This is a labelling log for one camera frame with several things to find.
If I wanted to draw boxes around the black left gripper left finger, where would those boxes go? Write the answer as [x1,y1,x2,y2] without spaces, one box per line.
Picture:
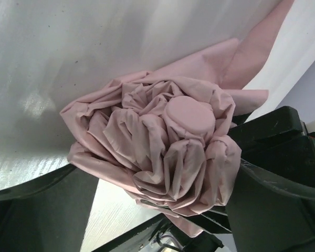
[0,165,98,251]

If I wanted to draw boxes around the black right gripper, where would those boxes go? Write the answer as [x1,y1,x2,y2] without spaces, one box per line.
[228,106,315,188]

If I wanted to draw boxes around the pink umbrella with black lining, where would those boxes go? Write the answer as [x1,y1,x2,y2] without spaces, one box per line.
[60,1,293,237]

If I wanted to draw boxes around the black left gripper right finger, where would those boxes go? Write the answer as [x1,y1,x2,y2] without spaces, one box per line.
[226,160,315,251]

